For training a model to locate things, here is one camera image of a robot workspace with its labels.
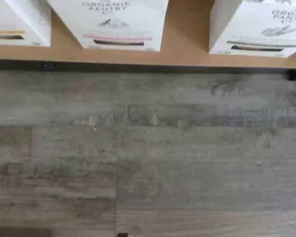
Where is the light wooden shelf board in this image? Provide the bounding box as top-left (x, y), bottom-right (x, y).
top-left (0, 9), bottom-right (296, 81)

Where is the white box green strip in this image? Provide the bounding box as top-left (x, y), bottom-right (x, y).
top-left (209, 0), bottom-right (296, 59)

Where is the white box pink strip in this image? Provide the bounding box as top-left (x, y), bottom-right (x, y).
top-left (46, 0), bottom-right (169, 52)

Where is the white box yellow strip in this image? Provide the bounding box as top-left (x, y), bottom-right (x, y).
top-left (0, 0), bottom-right (52, 47)

